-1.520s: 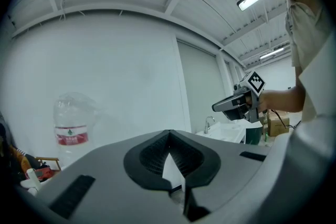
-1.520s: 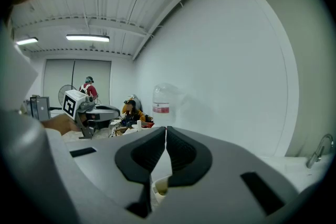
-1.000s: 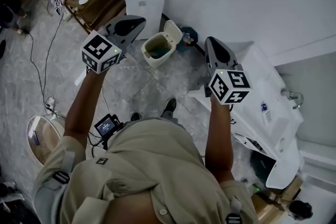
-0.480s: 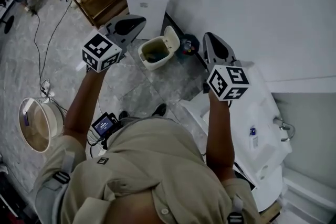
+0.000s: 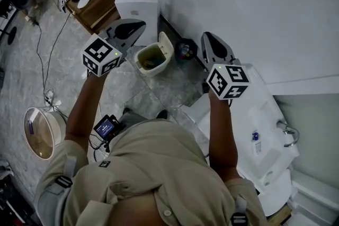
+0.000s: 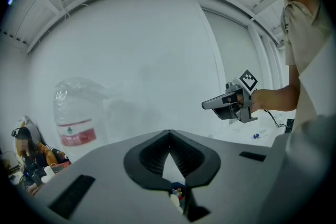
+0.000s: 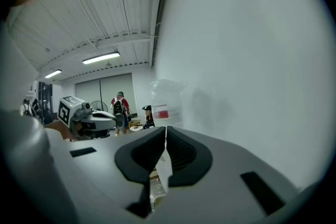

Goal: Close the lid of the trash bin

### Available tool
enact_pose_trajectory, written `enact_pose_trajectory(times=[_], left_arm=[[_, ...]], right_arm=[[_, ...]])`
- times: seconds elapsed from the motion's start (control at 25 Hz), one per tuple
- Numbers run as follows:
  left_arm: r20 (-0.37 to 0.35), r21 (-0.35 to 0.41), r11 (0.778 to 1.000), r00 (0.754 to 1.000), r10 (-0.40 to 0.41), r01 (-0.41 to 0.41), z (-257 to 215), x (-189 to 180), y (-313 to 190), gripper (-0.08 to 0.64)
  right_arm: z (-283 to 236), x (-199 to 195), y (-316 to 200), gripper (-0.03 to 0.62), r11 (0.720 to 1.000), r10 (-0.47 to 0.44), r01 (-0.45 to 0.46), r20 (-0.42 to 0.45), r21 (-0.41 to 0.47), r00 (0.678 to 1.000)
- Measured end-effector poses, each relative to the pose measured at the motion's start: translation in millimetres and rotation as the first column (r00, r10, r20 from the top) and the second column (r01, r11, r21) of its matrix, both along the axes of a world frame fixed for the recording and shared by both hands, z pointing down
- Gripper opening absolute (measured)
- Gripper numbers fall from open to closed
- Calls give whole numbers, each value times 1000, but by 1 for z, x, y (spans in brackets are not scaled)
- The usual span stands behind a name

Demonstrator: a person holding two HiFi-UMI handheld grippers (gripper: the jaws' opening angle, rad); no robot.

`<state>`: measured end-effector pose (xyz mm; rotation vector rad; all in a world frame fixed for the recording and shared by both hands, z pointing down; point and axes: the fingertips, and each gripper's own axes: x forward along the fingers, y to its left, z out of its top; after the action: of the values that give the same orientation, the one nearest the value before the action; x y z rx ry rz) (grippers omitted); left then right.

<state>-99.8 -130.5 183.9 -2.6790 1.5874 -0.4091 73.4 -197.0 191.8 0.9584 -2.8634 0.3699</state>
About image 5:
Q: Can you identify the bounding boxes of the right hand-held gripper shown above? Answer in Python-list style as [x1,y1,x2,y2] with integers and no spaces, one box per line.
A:
[200,31,251,101]

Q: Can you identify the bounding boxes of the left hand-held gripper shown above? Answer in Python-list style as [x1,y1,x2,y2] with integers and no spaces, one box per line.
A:
[82,18,147,77]

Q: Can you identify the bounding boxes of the beige trash bin with lid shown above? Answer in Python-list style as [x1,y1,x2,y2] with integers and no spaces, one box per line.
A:
[134,43,172,78]

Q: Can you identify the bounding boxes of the person's left forearm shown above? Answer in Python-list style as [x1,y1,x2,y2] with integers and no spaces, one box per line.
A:
[65,73,110,153]

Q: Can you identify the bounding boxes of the person's right forearm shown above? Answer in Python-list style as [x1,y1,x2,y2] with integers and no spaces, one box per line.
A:
[208,89,239,185]

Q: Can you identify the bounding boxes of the wooden shoe rack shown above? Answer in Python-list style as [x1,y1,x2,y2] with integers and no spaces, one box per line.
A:
[65,0,123,35]

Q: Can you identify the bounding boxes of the white vanity cabinet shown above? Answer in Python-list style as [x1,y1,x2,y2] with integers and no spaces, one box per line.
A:
[197,63,300,218]

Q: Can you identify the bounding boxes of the dark teal waste bin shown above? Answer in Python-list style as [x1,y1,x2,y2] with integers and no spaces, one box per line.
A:
[174,38,199,62]

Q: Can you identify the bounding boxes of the white water dispenser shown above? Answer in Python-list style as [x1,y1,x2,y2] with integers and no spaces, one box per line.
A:
[114,0,161,46]

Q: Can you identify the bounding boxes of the white power strip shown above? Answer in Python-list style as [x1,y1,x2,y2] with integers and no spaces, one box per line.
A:
[43,89,62,107]

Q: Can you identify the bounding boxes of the small blue bottle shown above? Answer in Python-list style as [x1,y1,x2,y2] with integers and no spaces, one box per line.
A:
[251,131,263,155]

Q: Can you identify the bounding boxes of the person's grey trousers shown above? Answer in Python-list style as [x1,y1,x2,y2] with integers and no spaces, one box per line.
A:
[119,111,149,131]

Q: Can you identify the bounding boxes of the black waist-worn screen device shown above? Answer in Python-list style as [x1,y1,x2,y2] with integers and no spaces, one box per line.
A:
[92,114,126,141]

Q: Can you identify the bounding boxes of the chrome faucet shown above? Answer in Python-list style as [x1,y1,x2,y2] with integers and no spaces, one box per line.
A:
[276,120,300,148]

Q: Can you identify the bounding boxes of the round beige basin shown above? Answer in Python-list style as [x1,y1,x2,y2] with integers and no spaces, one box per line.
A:
[23,107,67,160]

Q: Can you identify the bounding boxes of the person's beige shirt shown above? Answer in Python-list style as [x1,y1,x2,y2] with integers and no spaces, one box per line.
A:
[34,119,269,226]

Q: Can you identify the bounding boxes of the black floor cable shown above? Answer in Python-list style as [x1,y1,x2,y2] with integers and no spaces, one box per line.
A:
[35,12,73,93]

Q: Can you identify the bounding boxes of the grey left shoulder strap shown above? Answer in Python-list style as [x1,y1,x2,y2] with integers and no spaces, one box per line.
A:
[39,156,80,220]

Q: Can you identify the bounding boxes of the grey shoulder strap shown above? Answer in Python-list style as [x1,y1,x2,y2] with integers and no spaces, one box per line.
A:
[229,195,251,226]
[39,156,80,220]

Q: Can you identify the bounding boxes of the grey right shoulder strap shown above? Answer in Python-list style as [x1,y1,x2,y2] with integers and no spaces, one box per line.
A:
[229,195,251,226]

